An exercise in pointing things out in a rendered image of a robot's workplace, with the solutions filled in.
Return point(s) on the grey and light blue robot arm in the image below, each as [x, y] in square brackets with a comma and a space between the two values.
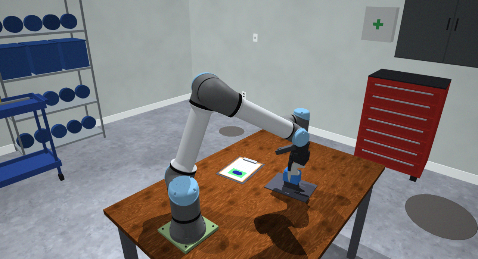
[209, 95]

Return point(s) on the blue self-inking stamp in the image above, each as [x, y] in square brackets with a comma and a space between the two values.
[294, 181]

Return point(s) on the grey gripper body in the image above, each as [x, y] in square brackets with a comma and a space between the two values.
[301, 154]

